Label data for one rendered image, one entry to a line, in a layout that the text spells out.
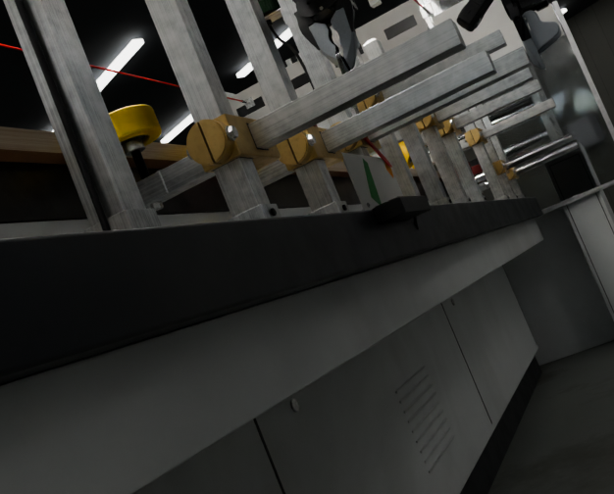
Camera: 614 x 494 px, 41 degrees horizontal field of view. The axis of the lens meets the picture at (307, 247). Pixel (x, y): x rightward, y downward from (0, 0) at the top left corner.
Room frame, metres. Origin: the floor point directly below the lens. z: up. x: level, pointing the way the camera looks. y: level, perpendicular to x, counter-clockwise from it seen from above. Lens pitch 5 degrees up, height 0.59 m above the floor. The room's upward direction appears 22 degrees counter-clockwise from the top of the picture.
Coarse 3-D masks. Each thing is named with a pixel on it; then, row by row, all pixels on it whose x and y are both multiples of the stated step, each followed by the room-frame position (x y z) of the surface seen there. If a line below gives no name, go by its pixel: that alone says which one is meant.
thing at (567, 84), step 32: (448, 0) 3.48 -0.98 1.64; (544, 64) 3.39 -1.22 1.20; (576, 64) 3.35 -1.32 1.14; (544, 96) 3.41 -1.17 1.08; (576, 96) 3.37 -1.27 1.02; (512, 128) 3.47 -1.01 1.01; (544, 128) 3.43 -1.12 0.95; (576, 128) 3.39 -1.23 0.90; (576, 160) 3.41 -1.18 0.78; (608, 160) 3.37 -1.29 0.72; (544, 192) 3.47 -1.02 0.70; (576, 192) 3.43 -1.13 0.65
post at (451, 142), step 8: (448, 136) 2.30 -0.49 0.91; (456, 136) 2.32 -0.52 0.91; (448, 144) 2.30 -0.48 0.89; (456, 144) 2.29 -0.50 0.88; (448, 152) 2.30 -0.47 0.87; (456, 152) 2.29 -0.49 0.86; (456, 160) 2.30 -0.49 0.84; (464, 160) 2.29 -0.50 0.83; (456, 168) 2.30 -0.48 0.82; (464, 168) 2.29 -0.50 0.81; (464, 176) 2.30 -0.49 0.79; (472, 176) 2.29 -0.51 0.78; (464, 184) 2.30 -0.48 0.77; (472, 184) 2.29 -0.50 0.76; (472, 192) 2.30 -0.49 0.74; (480, 192) 2.31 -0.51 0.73
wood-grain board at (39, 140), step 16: (0, 128) 0.85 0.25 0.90; (16, 128) 0.87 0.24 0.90; (0, 144) 0.84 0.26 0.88; (16, 144) 0.86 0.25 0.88; (32, 144) 0.89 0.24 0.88; (48, 144) 0.91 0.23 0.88; (160, 144) 1.15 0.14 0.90; (176, 144) 1.19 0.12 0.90; (0, 160) 0.87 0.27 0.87; (16, 160) 0.89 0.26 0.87; (32, 160) 0.91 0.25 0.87; (48, 160) 0.93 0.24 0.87; (64, 160) 0.96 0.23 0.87; (128, 160) 1.07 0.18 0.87; (144, 160) 1.10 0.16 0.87; (160, 160) 1.13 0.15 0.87; (176, 160) 1.17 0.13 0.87; (336, 176) 1.92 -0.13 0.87; (416, 176) 2.57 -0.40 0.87
